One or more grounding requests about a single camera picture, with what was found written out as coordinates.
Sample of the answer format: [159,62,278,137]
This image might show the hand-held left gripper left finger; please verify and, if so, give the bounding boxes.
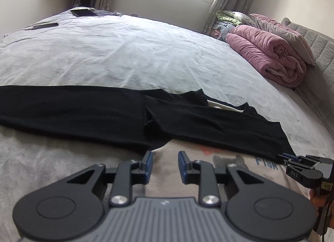
[66,151,154,207]

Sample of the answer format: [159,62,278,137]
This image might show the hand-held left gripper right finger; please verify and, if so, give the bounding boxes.
[178,151,252,207]

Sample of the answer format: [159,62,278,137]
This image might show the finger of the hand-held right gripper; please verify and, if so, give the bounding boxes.
[283,159,314,167]
[278,153,299,161]

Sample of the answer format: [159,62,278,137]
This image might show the beige black-sleeved bear sweatshirt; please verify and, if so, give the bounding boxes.
[0,85,312,207]

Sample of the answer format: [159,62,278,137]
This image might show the blue grey clothes pile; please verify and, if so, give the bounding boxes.
[212,22,235,40]

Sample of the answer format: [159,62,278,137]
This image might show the person's right hand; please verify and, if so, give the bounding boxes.
[309,188,326,216]

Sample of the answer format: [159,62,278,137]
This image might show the grey quilted headboard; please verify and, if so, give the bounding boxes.
[280,17,334,130]

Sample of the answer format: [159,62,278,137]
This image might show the folded pink quilt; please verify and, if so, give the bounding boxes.
[226,24,307,88]

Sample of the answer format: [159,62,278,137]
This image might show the bed with grey sheet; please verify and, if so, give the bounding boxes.
[0,6,334,242]

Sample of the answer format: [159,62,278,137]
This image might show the pink grey pillow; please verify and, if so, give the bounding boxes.
[250,13,316,66]

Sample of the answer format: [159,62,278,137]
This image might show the green patterned cloth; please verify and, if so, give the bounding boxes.
[216,10,242,26]

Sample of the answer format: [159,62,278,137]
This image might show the dark tablet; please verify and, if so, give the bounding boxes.
[70,9,96,18]

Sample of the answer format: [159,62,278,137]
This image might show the dark flat phone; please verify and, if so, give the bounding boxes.
[25,22,59,31]

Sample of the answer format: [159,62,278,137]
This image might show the white charging cables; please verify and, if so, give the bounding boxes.
[91,9,123,17]

